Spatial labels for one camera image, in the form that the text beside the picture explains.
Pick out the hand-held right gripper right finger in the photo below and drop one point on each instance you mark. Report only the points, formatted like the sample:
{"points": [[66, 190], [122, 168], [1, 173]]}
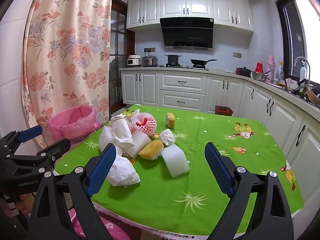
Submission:
{"points": [[220, 172]]}

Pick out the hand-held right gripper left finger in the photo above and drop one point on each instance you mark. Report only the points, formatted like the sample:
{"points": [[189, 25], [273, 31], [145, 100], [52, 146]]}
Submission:
{"points": [[102, 172]]}

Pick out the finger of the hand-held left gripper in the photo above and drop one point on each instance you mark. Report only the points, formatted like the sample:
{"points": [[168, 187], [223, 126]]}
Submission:
{"points": [[60, 147], [30, 132]]}

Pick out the white plastic bag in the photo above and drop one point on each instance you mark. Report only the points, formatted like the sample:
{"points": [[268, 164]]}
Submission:
{"points": [[122, 172]]}

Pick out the pink trash bin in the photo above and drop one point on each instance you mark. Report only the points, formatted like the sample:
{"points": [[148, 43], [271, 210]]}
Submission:
{"points": [[75, 125]]}

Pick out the white tissue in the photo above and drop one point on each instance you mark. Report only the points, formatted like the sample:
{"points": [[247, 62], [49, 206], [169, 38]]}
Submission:
{"points": [[167, 137]]}

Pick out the pink foam fruit net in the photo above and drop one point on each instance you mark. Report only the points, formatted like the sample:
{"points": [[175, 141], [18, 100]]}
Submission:
{"points": [[147, 123]]}

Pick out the white foam block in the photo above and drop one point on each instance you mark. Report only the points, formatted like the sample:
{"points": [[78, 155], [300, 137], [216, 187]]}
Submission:
{"points": [[140, 141], [175, 162], [105, 137]]}

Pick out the green printed tablecloth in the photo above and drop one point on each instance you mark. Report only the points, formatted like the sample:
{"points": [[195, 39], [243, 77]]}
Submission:
{"points": [[212, 130]]}

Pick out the crumpled white printed wrapper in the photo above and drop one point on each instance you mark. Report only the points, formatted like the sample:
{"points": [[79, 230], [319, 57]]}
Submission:
{"points": [[121, 131]]}

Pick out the yellow sponge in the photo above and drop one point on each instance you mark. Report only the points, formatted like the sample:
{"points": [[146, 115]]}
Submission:
{"points": [[150, 151], [171, 121]]}

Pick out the brown floor bin red liner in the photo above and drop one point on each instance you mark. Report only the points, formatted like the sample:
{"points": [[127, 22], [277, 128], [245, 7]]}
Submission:
{"points": [[223, 110]]}

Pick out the white lower cabinets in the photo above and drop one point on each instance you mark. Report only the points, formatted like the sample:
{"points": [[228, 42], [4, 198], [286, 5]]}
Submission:
{"points": [[182, 82]]}

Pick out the white cabinets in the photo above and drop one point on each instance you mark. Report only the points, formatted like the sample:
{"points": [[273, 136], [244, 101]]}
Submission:
{"points": [[182, 82], [197, 3]]}

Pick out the floral curtain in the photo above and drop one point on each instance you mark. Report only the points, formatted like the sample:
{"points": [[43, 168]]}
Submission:
{"points": [[70, 42]]}

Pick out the red black casserole pot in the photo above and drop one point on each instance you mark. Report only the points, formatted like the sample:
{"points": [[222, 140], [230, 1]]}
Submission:
{"points": [[243, 72]]}

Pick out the steel bowl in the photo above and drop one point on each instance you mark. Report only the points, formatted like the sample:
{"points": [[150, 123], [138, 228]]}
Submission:
{"points": [[259, 76]]}

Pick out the gas stove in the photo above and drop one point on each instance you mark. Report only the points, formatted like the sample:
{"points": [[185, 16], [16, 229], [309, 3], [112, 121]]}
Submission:
{"points": [[186, 66]]}

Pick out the red jug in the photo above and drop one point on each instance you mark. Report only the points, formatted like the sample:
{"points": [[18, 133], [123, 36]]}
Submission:
{"points": [[258, 67]]}

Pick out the black wok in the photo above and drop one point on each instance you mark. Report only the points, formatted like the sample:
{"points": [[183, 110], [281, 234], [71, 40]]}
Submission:
{"points": [[198, 62]]}

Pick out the white rice cooker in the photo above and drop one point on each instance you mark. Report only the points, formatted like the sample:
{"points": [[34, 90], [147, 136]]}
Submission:
{"points": [[133, 61]]}

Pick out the pink thermos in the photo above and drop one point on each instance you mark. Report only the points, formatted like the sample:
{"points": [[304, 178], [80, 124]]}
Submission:
{"points": [[270, 67]]}

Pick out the yellow spray bottle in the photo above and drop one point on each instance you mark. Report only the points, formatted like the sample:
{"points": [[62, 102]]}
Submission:
{"points": [[280, 72]]}

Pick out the wooden framed glass door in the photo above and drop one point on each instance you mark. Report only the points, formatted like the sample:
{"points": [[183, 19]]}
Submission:
{"points": [[117, 42]]}

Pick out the steel pressure cooker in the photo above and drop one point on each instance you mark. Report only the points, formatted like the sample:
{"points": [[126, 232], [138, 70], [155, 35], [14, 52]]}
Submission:
{"points": [[149, 61]]}

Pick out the black cooking pot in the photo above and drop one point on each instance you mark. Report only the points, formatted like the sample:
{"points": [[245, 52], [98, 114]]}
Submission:
{"points": [[173, 58]]}

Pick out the white soap bottle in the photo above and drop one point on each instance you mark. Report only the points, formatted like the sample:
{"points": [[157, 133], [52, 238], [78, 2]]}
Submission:
{"points": [[303, 73]]}

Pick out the chrome faucet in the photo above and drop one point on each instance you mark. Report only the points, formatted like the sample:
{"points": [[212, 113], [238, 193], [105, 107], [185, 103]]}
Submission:
{"points": [[309, 73]]}

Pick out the black range hood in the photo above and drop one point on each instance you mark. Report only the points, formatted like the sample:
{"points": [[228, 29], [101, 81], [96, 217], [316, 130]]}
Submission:
{"points": [[186, 33]]}

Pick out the dark framed window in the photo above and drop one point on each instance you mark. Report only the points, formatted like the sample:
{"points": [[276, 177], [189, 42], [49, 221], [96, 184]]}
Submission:
{"points": [[290, 42]]}

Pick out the white upper cabinets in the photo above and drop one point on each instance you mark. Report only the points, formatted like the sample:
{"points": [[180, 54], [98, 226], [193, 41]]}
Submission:
{"points": [[197, 3]]}

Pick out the wall outlet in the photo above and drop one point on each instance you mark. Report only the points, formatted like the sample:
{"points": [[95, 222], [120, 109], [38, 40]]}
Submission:
{"points": [[237, 54], [149, 50]]}

